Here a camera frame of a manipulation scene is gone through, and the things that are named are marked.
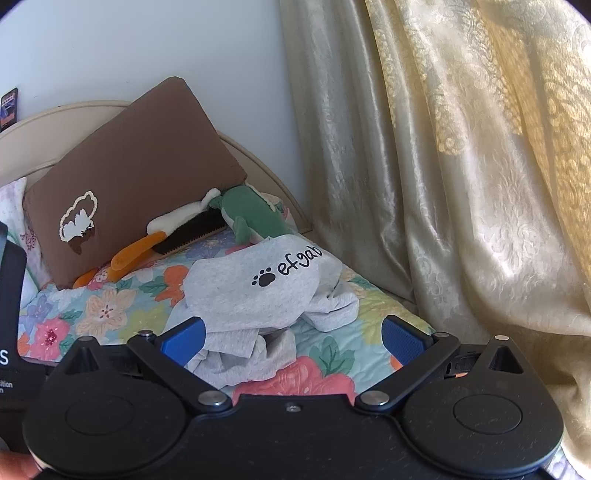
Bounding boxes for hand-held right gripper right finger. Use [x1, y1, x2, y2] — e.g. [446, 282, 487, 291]
[355, 315, 527, 414]

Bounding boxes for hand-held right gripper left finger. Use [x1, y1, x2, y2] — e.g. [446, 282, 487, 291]
[61, 316, 234, 414]

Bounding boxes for grey printed T-shirt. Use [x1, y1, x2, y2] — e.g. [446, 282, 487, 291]
[164, 234, 361, 389]

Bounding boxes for person's left hand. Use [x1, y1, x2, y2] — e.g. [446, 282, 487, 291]
[0, 450, 41, 480]

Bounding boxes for floral bedspread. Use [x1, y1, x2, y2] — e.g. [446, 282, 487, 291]
[16, 228, 437, 403]

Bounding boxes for white pink floral pillow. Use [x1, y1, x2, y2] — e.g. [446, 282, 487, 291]
[0, 178, 52, 320]

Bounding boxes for white duck plush toy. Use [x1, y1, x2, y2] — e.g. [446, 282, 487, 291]
[73, 188, 228, 289]

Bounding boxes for green plush toy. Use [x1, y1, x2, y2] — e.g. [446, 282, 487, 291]
[208, 184, 296, 245]

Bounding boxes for beige headboard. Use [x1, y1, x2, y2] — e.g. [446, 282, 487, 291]
[0, 100, 315, 237]

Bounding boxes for cream patterned curtain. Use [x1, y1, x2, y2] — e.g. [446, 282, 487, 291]
[279, 0, 591, 480]

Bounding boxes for brown pillow with cloud print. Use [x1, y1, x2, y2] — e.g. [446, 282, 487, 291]
[23, 76, 250, 290]

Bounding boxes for dark wall card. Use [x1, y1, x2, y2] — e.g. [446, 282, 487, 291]
[0, 87, 19, 133]

